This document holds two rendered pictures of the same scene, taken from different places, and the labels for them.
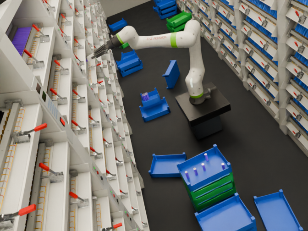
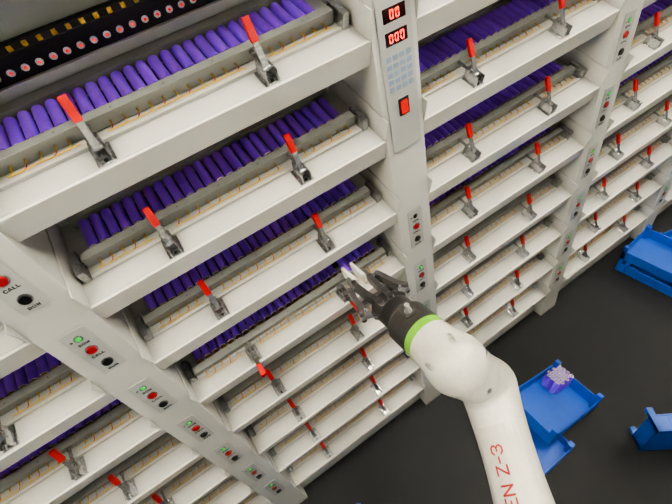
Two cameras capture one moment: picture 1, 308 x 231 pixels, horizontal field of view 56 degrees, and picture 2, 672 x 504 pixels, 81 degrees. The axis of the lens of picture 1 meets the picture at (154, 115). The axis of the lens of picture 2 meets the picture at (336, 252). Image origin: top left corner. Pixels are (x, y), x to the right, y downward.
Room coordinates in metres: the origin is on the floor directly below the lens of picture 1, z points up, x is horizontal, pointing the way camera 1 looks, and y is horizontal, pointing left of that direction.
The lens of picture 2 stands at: (1.85, -0.29, 1.74)
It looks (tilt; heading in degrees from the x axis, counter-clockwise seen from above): 45 degrees down; 69
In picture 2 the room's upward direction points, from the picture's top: 18 degrees counter-clockwise
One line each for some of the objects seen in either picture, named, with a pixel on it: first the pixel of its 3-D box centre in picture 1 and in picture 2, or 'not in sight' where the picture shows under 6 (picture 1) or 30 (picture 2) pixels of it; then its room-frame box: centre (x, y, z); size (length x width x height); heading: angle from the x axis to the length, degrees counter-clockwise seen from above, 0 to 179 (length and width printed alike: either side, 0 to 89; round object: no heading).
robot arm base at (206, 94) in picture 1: (202, 93); not in sight; (1.95, -0.47, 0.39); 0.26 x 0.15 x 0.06; 91
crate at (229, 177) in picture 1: (205, 174); not in sight; (1.17, -0.17, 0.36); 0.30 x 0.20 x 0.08; 94
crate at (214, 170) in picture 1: (203, 167); not in sight; (1.17, -0.17, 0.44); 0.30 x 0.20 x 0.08; 94
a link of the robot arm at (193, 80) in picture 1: (194, 84); not in sight; (1.96, -0.42, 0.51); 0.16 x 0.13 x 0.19; 148
